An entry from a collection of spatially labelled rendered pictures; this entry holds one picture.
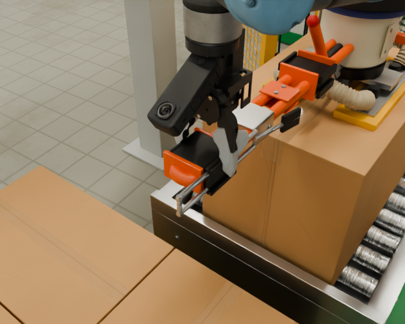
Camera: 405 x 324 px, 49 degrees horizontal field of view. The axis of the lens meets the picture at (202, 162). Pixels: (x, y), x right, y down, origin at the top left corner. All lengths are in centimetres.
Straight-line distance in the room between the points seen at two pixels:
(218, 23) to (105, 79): 266
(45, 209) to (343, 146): 90
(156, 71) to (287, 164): 123
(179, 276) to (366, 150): 57
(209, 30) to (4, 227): 103
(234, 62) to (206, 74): 7
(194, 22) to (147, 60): 156
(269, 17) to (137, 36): 169
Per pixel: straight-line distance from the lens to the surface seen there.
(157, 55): 208
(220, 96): 59
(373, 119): 105
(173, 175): 66
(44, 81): 328
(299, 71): 90
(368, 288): 126
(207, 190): 66
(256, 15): 42
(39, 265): 130
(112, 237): 131
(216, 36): 56
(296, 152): 96
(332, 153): 95
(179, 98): 56
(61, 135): 269
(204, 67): 58
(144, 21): 203
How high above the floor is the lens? 152
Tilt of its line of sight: 40 degrees down
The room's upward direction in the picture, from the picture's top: straight up
